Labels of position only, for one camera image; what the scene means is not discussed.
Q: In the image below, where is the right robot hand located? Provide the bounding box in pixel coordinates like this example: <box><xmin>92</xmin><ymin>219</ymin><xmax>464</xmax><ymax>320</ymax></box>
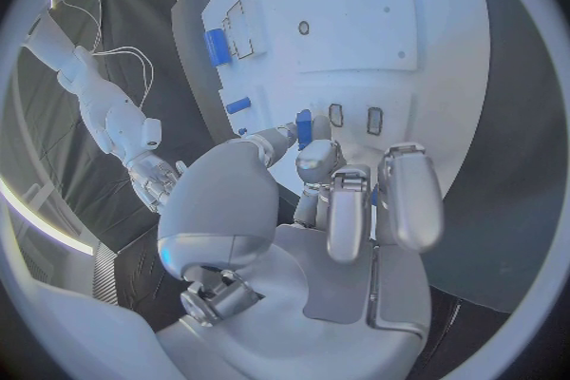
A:
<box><xmin>125</xmin><ymin>151</ymin><xmax>189</xmax><ymax>215</ymax></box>

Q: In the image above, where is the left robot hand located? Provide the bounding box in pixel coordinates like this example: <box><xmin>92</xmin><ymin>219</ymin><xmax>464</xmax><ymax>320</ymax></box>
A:
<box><xmin>154</xmin><ymin>115</ymin><xmax>446</xmax><ymax>380</ymax></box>

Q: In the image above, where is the blue rectangular plug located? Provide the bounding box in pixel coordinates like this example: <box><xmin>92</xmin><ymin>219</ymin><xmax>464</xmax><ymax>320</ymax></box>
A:
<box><xmin>294</xmin><ymin>108</ymin><xmax>314</xmax><ymax>152</ymax></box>

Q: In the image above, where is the white task board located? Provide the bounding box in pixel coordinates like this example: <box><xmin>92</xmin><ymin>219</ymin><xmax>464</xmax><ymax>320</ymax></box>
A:
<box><xmin>172</xmin><ymin>0</ymin><xmax>492</xmax><ymax>206</ymax></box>

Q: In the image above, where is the large blue cylinder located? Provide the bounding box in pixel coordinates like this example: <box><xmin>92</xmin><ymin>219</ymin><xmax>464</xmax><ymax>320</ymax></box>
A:
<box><xmin>202</xmin><ymin>28</ymin><xmax>233</xmax><ymax>67</ymax></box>

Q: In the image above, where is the white cable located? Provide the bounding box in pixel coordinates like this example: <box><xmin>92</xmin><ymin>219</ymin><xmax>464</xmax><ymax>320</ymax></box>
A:
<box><xmin>88</xmin><ymin>45</ymin><xmax>156</xmax><ymax>110</ymax></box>
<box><xmin>55</xmin><ymin>0</ymin><xmax>105</xmax><ymax>54</ymax></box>

